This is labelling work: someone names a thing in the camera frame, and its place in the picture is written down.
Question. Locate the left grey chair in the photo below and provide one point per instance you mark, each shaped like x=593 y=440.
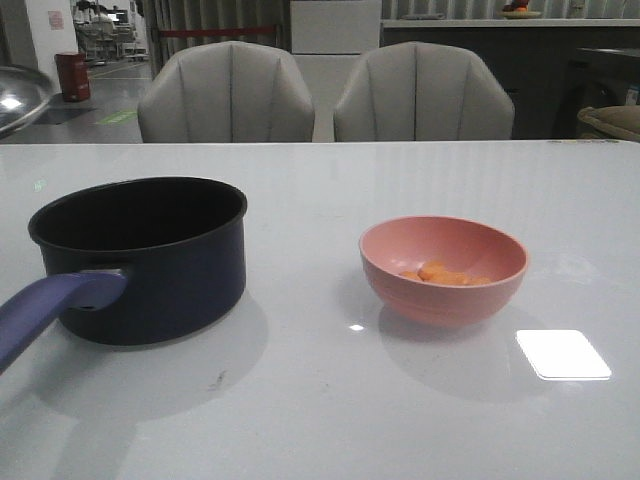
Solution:
x=228 y=92

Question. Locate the glass pot lid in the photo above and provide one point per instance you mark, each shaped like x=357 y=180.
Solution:
x=25 y=95

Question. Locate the pink bowl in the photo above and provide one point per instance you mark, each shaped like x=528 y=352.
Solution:
x=405 y=243

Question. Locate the red barrier belt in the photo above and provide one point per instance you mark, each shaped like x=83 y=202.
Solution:
x=231 y=32

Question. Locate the grey chair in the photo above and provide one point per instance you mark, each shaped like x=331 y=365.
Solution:
x=228 y=92
x=416 y=91

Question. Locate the black appliance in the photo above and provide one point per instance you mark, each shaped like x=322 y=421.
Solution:
x=598 y=78

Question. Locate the white refrigerator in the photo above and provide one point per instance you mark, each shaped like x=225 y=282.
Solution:
x=326 y=39

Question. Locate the dark blue pot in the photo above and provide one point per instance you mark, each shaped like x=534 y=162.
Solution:
x=132 y=263

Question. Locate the red trash bin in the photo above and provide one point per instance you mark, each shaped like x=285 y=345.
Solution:
x=73 y=76

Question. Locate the fruit plate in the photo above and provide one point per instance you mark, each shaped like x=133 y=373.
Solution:
x=518 y=9

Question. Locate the dark kitchen counter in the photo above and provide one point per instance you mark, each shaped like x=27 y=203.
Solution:
x=535 y=60

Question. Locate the grey curtain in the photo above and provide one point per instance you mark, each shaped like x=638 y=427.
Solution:
x=211 y=14

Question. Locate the beige sofa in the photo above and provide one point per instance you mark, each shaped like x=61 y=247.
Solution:
x=615 y=122

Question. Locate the orange ham slices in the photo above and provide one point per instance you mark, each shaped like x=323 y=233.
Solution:
x=435 y=272

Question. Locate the right grey chair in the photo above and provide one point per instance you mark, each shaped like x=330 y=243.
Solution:
x=416 y=91

